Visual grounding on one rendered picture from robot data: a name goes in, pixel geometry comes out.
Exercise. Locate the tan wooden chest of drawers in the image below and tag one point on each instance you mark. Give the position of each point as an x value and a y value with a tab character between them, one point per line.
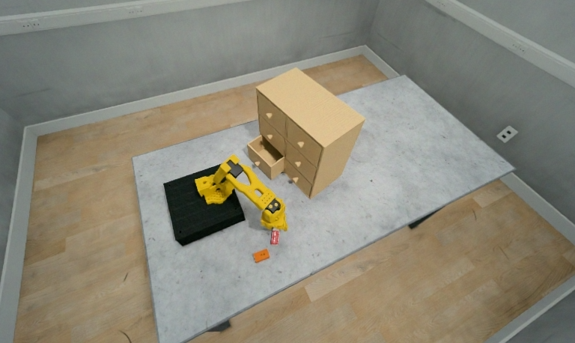
329	121

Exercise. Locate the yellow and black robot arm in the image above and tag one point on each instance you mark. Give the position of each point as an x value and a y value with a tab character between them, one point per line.
225	179

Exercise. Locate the red and white eraser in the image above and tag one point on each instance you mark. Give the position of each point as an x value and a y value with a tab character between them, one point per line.
275	237

